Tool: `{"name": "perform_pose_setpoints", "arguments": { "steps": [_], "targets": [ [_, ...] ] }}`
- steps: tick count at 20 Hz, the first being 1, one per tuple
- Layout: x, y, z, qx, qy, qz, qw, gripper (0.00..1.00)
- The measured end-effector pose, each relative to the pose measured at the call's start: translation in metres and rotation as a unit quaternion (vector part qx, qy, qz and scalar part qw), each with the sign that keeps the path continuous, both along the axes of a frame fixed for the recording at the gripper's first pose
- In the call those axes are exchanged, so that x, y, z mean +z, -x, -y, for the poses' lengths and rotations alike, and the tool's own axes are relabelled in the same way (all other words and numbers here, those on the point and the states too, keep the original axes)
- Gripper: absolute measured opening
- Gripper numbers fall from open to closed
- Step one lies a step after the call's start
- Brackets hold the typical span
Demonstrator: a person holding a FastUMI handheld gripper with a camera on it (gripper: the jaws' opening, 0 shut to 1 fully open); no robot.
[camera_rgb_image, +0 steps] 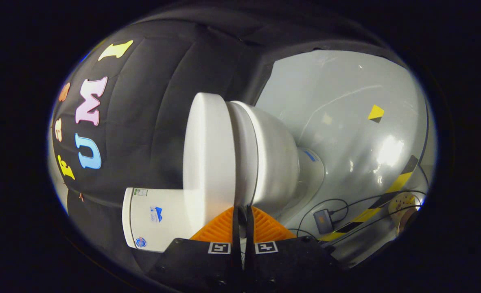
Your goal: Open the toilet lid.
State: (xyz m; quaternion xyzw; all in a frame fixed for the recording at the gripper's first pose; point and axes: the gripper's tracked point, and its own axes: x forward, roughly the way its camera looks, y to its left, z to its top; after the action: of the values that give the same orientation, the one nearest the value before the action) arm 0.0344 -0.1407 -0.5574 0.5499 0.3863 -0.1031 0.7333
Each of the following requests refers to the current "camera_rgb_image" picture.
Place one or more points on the small yellow black tape piece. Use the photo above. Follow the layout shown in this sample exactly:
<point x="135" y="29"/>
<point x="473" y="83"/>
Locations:
<point x="376" y="113"/>

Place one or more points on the white ceramic toilet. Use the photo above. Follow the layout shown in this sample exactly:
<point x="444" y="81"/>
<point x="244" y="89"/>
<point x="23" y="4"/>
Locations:
<point x="277" y="158"/>

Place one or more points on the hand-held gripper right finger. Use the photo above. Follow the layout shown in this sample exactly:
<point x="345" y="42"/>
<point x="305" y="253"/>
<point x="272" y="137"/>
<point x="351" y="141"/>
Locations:
<point x="289" y="264"/>

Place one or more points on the round tan perforated disc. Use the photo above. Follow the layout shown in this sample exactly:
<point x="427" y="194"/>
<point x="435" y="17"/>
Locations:
<point x="403" y="203"/>

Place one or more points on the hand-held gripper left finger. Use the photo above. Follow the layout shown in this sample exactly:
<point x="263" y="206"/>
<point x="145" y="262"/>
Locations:
<point x="200" y="264"/>

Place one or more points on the grey base platform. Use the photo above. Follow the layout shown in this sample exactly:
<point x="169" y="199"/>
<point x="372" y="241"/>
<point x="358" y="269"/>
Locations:
<point x="338" y="89"/>

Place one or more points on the small dark electronic box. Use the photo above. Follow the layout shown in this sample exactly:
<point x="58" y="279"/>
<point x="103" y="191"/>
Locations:
<point x="324" y="221"/>

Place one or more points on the white toilet seat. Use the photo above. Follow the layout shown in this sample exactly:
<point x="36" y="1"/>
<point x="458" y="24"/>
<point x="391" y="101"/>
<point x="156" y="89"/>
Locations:
<point x="233" y="142"/>

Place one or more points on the black backdrop cloth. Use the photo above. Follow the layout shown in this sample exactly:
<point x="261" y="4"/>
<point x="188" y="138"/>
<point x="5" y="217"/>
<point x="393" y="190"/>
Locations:
<point x="151" y="101"/>

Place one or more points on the yellow black hazard tape strip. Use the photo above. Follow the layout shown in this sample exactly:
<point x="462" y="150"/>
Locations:
<point x="399" y="182"/>

